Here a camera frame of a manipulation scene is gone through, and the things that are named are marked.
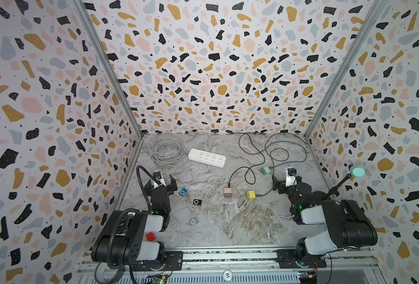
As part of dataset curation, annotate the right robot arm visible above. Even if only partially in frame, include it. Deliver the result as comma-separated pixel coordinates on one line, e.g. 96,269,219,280
272,168,378,268

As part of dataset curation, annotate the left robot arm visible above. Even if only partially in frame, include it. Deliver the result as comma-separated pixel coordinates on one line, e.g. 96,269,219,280
91,172,183,284

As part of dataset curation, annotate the black USB cable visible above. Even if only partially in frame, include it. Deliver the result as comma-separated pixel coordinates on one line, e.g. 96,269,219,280
228,132,308,189

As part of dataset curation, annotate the grey power strip cable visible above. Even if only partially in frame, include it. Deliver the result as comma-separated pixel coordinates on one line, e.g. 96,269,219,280
148,132,210,168

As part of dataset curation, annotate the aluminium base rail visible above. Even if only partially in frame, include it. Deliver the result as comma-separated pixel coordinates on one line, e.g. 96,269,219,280
75,246,381,284

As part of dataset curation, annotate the red cube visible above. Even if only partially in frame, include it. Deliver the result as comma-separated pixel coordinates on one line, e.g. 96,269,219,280
146,232,156,241

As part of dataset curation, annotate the yellow USB charger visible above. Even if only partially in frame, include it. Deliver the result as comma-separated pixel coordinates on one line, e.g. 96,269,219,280
246,190,256,200

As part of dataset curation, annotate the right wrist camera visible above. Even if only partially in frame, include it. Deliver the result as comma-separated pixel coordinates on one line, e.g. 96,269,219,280
285,168,298,187

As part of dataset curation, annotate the blue mp3 player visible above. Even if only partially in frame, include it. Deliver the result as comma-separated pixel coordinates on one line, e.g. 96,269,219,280
179,188,188,197

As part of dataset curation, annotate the pink USB charger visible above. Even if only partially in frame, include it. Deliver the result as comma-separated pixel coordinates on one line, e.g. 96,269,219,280
223,188,233,197

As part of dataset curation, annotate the green USB charger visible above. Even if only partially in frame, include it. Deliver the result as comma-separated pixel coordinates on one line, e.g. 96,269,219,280
260,166,271,175

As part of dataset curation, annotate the white power strip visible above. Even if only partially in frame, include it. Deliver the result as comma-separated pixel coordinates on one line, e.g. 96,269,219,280
188,149,227,168

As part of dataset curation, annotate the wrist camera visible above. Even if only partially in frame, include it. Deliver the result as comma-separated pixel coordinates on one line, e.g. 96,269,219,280
153,171,166,188
285,168,298,187

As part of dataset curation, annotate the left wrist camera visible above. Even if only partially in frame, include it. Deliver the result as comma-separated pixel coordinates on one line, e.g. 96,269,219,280
153,171,166,188

